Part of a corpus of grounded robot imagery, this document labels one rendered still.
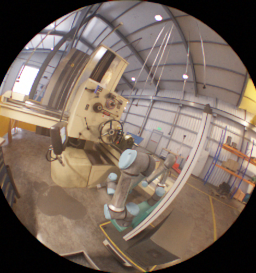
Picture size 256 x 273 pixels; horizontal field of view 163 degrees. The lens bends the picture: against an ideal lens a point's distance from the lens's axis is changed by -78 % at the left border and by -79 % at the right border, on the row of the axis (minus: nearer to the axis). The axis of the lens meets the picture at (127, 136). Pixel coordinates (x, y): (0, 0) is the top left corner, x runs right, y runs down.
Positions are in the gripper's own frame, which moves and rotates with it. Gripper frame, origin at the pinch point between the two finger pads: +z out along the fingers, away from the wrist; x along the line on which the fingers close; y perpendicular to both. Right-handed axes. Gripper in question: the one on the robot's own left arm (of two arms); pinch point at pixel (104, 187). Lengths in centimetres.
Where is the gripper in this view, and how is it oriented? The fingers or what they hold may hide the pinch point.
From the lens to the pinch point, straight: 108.5
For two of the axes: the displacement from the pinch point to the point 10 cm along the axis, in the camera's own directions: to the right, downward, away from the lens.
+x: -8.1, -1.2, -5.8
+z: -4.5, 7.5, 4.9
